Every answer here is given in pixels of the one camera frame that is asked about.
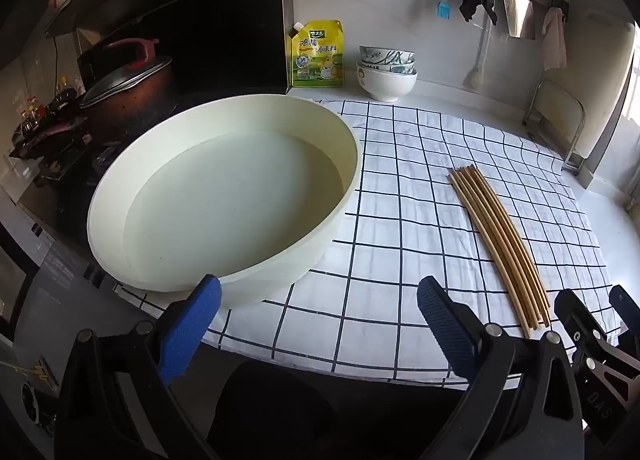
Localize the metal cleaver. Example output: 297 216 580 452
501 0 537 40

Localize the metal wire stand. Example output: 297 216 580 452
523 79 587 176

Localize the white long-handled brush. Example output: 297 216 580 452
464 15 495 90

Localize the black gas cooktop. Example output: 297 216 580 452
10 135 133 246

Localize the yellow seasoning pouch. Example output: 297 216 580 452
285 19 346 90

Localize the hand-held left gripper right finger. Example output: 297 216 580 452
417 275 586 460

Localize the white hanging towel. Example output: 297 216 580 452
541 7 568 72

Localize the row of condiment bottles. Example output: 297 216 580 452
15 75 86 133

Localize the metal lid with red handle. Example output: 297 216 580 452
79 38 173 108

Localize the large cream round basin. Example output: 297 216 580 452
86 93 363 306

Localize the white black checked cloth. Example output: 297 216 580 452
112 98 613 386

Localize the dark red saucepan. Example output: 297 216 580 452
9 65 178 158

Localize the blue patterned bowl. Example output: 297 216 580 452
361 59 417 75
359 45 416 64

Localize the bundle of wooden chopsticks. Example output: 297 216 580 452
447 165 552 339

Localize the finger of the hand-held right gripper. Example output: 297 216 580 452
554 289 609 367
608 284 640 337

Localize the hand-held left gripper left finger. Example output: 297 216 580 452
52 274 223 460

